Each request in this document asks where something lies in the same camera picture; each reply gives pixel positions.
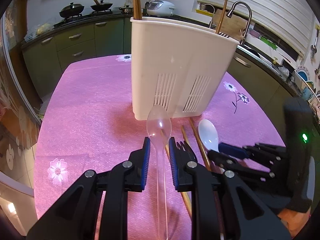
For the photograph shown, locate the clear plastic spoon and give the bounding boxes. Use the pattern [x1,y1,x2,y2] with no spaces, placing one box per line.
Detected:
[146,105,172,239]

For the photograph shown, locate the long black fork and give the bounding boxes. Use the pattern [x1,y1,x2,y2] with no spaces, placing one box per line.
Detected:
[218,33,230,38]

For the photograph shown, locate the steel kitchen faucet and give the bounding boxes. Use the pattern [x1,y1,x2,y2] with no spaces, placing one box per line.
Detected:
[226,0,253,45]

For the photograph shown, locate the green kitchen cabinets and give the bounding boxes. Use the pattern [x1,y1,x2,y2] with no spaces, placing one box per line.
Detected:
[21,15,320,136]

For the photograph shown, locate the person's right hand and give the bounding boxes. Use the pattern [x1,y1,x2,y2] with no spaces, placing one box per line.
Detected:
[278,208,311,238]

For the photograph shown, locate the small black fork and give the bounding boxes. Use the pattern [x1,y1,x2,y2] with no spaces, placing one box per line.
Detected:
[176,141,197,162]

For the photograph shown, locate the white plastic spoon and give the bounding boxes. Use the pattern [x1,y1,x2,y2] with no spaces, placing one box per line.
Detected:
[198,119,219,152]

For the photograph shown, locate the pink floral tablecloth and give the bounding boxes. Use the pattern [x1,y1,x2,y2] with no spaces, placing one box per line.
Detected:
[34,55,284,239]

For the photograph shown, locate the white plastic utensil holder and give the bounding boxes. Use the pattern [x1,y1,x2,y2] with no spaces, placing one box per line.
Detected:
[130,17,239,120]

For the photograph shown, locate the wooden cutting board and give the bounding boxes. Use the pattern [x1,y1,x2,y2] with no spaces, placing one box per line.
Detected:
[212,9,247,41]

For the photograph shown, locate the white window blind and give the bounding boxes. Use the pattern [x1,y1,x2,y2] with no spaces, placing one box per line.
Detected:
[198,0,315,56]

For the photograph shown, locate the small secondary faucet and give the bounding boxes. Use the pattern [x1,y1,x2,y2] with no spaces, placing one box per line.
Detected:
[201,3,215,29]

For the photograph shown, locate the small steel pot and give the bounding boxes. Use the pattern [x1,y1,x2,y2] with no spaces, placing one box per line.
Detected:
[119,5,133,15]

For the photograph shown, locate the white rice cooker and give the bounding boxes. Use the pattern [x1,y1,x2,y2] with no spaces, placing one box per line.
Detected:
[147,0,176,17]

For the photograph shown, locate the black pan with lid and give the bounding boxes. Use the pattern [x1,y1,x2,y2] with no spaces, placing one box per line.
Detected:
[91,0,113,12]

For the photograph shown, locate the black wok with lid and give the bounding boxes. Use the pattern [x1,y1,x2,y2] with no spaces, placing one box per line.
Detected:
[59,2,85,18]

